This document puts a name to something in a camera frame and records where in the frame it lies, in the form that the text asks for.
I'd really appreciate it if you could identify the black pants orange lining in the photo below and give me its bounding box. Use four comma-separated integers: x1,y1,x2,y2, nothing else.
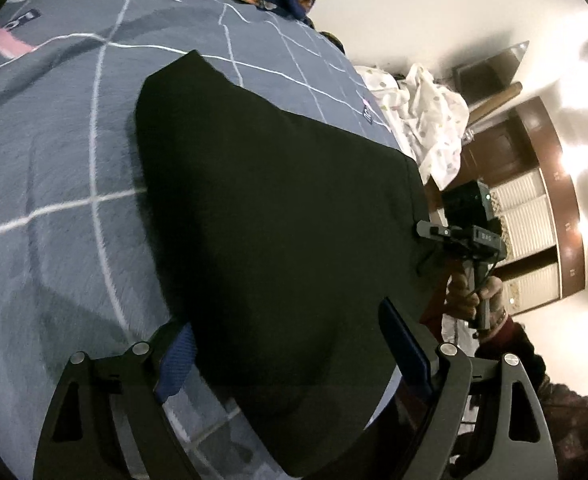
136,52,430,477

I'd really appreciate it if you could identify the dark red sleeve forearm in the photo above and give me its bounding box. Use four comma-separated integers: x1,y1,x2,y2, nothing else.
418,278,588,480

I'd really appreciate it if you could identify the person right hand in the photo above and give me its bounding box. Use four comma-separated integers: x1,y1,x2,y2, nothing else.
445,271,507,330

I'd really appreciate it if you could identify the white polka dot cloth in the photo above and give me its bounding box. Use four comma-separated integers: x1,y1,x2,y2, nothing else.
355,63,470,191

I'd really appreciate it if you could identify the blue grid bed sheet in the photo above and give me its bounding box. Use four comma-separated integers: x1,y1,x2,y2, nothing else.
0,0,395,479

